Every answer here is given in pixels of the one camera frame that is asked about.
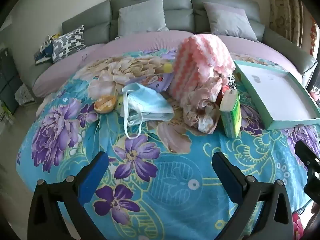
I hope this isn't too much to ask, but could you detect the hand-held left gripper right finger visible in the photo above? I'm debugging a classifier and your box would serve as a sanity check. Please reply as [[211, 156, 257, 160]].
[[211, 151, 294, 240]]

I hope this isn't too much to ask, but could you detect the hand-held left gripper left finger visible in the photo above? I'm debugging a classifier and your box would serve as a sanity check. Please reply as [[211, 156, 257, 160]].
[[27, 151, 109, 240]]

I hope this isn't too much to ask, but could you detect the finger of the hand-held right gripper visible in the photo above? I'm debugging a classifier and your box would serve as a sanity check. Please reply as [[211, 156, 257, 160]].
[[294, 140, 320, 176]]

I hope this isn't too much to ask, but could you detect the green tissue pack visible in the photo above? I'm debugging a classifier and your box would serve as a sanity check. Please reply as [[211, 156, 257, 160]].
[[219, 89, 241, 138]]

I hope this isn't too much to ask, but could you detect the pink frilly cloth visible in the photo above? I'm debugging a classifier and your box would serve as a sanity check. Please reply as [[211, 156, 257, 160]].
[[183, 102, 218, 133]]

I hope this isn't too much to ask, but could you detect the teal shallow box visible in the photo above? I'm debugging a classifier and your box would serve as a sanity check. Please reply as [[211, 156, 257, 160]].
[[234, 60, 320, 131]]

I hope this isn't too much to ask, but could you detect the cream lace cloth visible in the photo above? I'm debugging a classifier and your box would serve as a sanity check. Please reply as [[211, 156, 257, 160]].
[[189, 76, 225, 109]]

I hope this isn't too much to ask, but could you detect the leopard print cloth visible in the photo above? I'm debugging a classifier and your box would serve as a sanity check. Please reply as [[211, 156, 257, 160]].
[[227, 74, 237, 90]]

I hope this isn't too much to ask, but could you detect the blue face mask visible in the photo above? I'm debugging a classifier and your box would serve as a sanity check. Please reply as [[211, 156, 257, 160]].
[[121, 82, 175, 140]]

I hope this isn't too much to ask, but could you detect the purple tissue pack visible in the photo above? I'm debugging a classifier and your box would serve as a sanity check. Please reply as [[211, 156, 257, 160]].
[[125, 73, 173, 92]]

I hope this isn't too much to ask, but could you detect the pink white knitted cloth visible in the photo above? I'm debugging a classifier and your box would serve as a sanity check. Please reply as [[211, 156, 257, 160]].
[[172, 34, 236, 100]]

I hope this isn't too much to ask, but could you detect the red floral cloth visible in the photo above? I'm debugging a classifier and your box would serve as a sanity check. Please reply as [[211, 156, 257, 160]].
[[292, 212, 312, 240]]

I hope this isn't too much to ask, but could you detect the floral printed blanket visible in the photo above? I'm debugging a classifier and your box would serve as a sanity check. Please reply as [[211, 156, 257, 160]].
[[16, 47, 320, 240]]

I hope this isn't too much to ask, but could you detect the orange round toy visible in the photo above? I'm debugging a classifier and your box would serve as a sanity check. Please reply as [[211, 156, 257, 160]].
[[94, 95, 117, 113]]

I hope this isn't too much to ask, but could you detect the light green cloth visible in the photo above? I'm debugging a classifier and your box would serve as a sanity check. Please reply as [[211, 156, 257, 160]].
[[115, 95, 125, 111]]

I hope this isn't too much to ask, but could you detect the white patterned box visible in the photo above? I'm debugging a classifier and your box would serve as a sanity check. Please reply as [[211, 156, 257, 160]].
[[14, 83, 36, 105]]

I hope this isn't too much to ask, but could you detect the colourful box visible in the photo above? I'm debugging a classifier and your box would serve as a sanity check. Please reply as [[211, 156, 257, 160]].
[[0, 99, 15, 126]]

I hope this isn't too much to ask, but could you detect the red hanging decoration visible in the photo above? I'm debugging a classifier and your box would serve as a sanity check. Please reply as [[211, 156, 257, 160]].
[[310, 17, 320, 55]]

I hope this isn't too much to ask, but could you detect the dark cabinet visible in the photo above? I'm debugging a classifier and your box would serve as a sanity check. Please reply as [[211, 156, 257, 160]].
[[0, 42, 22, 115]]

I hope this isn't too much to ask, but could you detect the stack of books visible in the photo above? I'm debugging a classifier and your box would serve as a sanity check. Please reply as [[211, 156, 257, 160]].
[[34, 33, 61, 66]]

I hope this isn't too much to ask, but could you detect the black white patterned pillow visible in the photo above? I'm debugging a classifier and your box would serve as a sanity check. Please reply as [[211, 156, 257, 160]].
[[51, 25, 87, 63]]

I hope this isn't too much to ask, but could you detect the purple sofa seat cover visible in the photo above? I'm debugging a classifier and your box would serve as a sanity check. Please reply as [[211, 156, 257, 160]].
[[32, 30, 308, 98]]

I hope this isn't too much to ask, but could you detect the floral curtain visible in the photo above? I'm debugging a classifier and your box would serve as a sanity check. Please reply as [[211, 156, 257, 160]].
[[267, 0, 313, 48]]

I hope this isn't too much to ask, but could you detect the grey and purple pillow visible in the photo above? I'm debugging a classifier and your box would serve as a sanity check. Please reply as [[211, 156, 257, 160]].
[[202, 2, 259, 42]]

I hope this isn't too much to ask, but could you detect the plain grey pillow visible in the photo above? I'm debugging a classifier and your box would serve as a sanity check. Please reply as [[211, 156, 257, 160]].
[[117, 0, 169, 39]]

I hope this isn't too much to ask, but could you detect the grey sofa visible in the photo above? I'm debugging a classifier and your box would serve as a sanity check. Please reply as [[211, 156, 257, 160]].
[[32, 0, 318, 98]]

